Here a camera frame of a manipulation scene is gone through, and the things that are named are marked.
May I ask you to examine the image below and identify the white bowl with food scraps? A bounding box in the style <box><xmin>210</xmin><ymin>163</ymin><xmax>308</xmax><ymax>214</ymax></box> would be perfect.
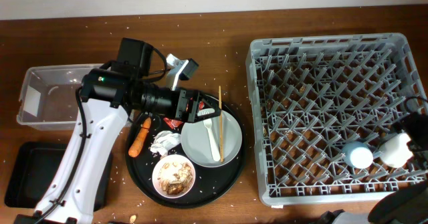
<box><xmin>151</xmin><ymin>154</ymin><xmax>196</xmax><ymax>199</ymax></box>

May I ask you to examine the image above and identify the light blue cup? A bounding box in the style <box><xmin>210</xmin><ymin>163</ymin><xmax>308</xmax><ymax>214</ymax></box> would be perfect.
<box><xmin>342</xmin><ymin>141</ymin><xmax>374</xmax><ymax>169</ymax></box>

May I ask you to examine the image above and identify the grey plate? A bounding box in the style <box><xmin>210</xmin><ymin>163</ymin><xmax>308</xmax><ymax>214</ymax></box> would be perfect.
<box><xmin>181</xmin><ymin>110</ymin><xmax>242</xmax><ymax>168</ymax></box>

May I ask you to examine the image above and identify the white plastic fork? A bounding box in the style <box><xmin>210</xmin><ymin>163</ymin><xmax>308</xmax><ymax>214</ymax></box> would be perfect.
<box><xmin>203</xmin><ymin>118</ymin><xmax>221</xmax><ymax>162</ymax></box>

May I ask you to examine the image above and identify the crumpled white tissue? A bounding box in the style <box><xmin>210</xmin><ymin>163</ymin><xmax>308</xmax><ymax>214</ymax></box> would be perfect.
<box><xmin>150</xmin><ymin>130</ymin><xmax>181</xmax><ymax>156</ymax></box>

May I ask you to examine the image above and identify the round black tray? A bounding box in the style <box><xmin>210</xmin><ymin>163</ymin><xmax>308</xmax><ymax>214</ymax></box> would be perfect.
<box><xmin>125</xmin><ymin>102</ymin><xmax>247</xmax><ymax>209</ymax></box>

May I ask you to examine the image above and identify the peanut on table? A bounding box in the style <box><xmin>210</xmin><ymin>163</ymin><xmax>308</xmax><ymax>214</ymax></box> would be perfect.
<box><xmin>129</xmin><ymin>215</ymin><xmax>136</xmax><ymax>224</ymax></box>

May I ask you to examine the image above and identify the red snack wrapper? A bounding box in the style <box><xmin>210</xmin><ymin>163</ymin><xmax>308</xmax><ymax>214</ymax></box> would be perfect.
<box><xmin>163</xmin><ymin>102</ymin><xmax>205</xmax><ymax>129</ymax></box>

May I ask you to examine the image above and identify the grey dishwasher rack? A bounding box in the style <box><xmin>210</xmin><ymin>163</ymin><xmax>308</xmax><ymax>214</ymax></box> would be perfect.
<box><xmin>246</xmin><ymin>33</ymin><xmax>427</xmax><ymax>207</ymax></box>

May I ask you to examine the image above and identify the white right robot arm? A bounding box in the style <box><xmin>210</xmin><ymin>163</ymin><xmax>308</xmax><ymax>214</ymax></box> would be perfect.
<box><xmin>316</xmin><ymin>112</ymin><xmax>427</xmax><ymax>224</ymax></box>

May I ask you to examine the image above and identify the black rectangular tray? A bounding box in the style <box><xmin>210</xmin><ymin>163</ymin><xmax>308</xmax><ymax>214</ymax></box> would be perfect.
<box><xmin>3</xmin><ymin>141</ymin><xmax>113</xmax><ymax>211</ymax></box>

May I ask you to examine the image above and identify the wooden chopstick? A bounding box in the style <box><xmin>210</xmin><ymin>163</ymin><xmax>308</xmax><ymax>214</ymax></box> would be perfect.
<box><xmin>218</xmin><ymin>86</ymin><xmax>224</xmax><ymax>162</ymax></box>

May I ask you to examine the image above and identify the clear plastic bin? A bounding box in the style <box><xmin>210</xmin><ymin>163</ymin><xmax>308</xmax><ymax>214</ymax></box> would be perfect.
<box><xmin>16</xmin><ymin>64</ymin><xmax>101</xmax><ymax>130</ymax></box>

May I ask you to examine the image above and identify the small white cup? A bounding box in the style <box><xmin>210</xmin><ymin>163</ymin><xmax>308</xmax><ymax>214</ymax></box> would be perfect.
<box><xmin>379</xmin><ymin>132</ymin><xmax>413</xmax><ymax>168</ymax></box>

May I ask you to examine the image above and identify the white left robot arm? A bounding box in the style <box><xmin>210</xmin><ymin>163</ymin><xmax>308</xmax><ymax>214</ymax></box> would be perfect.
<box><xmin>14</xmin><ymin>68</ymin><xmax>221</xmax><ymax>223</ymax></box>

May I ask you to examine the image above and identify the orange carrot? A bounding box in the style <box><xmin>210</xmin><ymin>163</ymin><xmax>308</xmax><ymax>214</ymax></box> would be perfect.
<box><xmin>128</xmin><ymin>117</ymin><xmax>152</xmax><ymax>158</ymax></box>

